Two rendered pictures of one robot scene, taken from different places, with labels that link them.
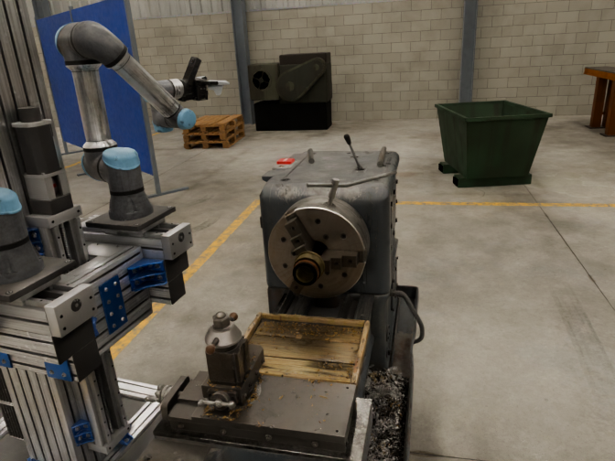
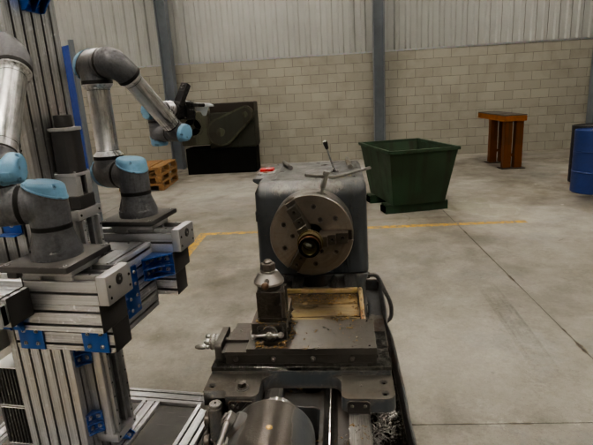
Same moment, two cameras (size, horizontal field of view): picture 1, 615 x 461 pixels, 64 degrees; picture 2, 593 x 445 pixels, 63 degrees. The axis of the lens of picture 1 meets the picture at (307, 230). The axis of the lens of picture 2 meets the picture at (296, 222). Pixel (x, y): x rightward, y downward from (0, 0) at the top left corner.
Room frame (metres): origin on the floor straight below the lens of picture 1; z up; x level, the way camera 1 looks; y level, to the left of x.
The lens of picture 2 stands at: (-0.27, 0.29, 1.59)
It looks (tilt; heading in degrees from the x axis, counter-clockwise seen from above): 15 degrees down; 351
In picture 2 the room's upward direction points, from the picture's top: 3 degrees counter-clockwise
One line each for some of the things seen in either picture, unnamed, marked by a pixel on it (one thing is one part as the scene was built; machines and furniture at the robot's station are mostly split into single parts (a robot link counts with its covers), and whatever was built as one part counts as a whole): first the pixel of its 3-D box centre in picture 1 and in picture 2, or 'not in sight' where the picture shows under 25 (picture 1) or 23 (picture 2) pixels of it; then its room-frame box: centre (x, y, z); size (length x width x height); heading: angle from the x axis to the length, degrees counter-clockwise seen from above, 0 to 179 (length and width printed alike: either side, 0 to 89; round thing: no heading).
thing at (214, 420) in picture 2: not in sight; (216, 419); (0.77, 0.36, 0.84); 0.04 x 0.04 x 0.10; 75
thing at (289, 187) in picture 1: (335, 213); (312, 212); (1.87, -0.12, 1.06); 0.59 x 0.48 x 0.39; 165
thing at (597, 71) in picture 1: (607, 99); (499, 138); (8.74, -5.35, 0.50); 1.61 x 0.44 x 1.00; 167
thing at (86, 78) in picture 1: (92, 105); (103, 120); (1.79, 0.73, 1.54); 0.15 x 0.12 x 0.55; 47
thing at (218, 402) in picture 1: (234, 378); (273, 320); (0.94, 0.19, 0.99); 0.20 x 0.10 x 0.05; 165
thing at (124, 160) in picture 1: (122, 168); (131, 173); (1.70, 0.63, 1.33); 0.13 x 0.12 x 0.14; 47
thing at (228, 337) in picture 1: (222, 332); (268, 276); (0.91, 0.19, 1.13); 0.08 x 0.08 x 0.03
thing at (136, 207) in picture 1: (129, 200); (137, 202); (1.70, 0.63, 1.21); 0.15 x 0.15 x 0.10
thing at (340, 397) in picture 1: (257, 406); (296, 341); (0.90, 0.13, 0.95); 0.43 x 0.17 x 0.05; 75
